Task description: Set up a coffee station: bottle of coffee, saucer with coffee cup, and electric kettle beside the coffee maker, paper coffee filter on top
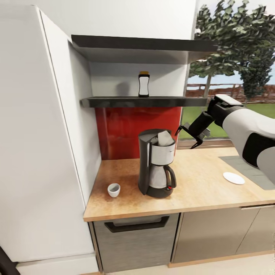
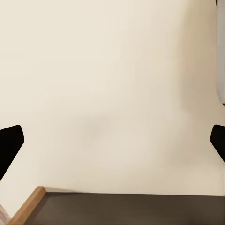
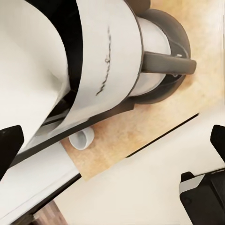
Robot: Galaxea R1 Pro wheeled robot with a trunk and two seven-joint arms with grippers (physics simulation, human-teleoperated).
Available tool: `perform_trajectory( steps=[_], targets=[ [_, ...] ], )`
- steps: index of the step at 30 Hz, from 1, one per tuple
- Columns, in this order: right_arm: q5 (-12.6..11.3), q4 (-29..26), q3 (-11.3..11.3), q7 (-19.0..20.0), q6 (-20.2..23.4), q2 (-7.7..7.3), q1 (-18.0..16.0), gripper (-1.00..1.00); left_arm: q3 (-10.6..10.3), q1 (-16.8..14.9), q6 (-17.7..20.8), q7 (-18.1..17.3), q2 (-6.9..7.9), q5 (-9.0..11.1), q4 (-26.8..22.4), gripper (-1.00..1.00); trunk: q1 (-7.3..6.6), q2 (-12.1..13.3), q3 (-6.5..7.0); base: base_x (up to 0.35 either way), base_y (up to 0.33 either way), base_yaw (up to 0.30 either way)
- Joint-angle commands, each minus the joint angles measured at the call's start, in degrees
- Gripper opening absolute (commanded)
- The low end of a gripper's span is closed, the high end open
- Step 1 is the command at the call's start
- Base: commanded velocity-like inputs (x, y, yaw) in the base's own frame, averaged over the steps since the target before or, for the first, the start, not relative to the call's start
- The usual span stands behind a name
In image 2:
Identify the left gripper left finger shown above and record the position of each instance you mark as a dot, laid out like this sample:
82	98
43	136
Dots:
11	140

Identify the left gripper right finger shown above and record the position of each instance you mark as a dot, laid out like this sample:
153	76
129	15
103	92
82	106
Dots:
217	139

